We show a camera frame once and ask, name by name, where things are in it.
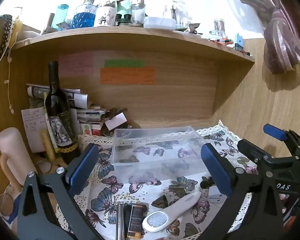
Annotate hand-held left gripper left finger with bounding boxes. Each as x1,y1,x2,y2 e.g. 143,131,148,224
17,143,100,240

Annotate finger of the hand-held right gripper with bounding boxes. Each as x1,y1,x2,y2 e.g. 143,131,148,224
263,123,300,156
237,139,276,172

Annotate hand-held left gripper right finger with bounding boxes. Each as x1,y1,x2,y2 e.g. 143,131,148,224
201,143,284,240

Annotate small black bottle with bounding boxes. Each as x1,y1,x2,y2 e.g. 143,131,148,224
200,176,217,189

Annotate clear plastic container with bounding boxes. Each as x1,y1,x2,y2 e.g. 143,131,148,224
112,126,211,184

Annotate white handheld round-head device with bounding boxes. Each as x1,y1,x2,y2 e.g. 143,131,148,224
142,191,202,233

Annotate silver metal tube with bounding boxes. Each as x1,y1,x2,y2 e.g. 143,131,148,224
116,203,126,240

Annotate black and gold box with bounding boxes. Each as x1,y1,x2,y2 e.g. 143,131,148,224
126,203,149,239

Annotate butterfly print tablecloth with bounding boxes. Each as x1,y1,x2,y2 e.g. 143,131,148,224
57,120,260,240

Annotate yellow candle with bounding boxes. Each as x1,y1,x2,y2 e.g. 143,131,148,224
41,130,56,161

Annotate stack of books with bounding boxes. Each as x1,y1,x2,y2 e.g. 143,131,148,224
75,106,107,137

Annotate small white card box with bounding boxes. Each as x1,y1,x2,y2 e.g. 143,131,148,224
104,112,128,131

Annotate dark wine bottle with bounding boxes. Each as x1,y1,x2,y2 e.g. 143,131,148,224
44,61,81,165

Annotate white handwritten note paper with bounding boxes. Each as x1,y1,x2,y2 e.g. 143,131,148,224
21,107,49,154

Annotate rolled magazines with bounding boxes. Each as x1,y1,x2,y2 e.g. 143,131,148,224
26,83,89,108

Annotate pink thermos bottle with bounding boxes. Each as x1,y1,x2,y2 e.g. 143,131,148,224
0,127,32,188

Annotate eyeglasses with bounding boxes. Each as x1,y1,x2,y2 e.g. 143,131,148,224
0,185,23,217

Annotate purple curtain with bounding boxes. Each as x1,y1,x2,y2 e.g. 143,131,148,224
220,0,300,75

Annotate blue pencil sharpener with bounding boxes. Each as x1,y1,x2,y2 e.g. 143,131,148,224
234,33,244,51

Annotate orange sticky note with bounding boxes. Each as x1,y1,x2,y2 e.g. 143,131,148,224
100,67,157,85

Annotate pink sticky note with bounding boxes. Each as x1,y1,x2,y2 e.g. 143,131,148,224
59,52,94,76

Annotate green sticky note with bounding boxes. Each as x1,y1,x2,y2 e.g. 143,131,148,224
104,59,145,68

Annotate clear glass jar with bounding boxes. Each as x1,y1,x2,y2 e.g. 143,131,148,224
209,18,227,37

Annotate wooden shelf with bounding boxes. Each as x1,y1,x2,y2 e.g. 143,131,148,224
11,26,256,63

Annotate black lace headband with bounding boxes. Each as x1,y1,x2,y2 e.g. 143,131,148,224
0,14,13,67

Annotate yellow cloth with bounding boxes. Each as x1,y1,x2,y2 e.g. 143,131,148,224
8,19,23,51

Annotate toothbrush blister pack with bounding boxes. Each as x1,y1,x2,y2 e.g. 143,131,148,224
162,1,188,27

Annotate glass bottle with blue liquid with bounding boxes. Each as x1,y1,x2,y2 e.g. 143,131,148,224
72,0,97,29

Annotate teal plastic bottle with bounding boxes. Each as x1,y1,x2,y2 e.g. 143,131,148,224
53,4,70,28

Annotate white lidded plastic box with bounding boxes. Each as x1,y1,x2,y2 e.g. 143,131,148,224
143,16,177,29

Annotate green pump bottle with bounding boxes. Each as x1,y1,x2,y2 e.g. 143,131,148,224
116,0,132,23

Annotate clear glass bottle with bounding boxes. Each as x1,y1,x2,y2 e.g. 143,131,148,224
130,0,146,25

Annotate metal key ring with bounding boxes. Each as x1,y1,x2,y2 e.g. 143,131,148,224
35,159,61,175

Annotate beige earphone cord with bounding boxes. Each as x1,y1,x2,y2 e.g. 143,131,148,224
5,52,16,115

